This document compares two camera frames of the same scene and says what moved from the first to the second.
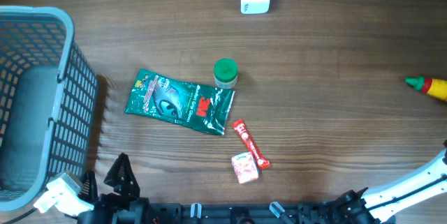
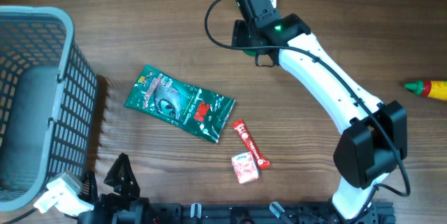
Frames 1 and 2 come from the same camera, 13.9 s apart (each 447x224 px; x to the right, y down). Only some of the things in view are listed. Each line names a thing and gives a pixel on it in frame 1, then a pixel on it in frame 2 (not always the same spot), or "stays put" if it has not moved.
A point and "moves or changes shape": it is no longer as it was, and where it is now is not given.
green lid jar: (225, 72) to (250, 52)
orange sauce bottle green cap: (436, 88) moves or changes shape
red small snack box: (245, 168) stays put
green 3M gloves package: (200, 106) moves or changes shape
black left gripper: (131, 188) stays put
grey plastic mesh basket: (48, 99) stays put
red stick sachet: (240, 125) stays put
